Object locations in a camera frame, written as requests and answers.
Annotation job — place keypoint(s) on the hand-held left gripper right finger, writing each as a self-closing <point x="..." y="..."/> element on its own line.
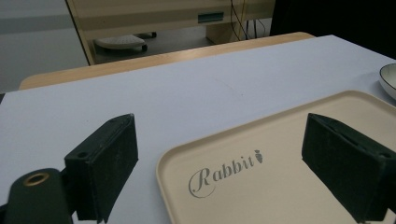
<point x="345" y="168"/>

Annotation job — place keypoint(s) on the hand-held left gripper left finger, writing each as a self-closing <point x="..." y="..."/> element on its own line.
<point x="107" y="161"/>

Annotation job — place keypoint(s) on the beige plastic tray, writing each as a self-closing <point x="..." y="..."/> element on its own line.
<point x="280" y="174"/>

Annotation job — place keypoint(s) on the white bowl with dark rim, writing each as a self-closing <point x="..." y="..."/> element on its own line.
<point x="389" y="79"/>

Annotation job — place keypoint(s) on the beige desk with drawer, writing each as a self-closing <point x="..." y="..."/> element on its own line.
<point x="149" y="15"/>

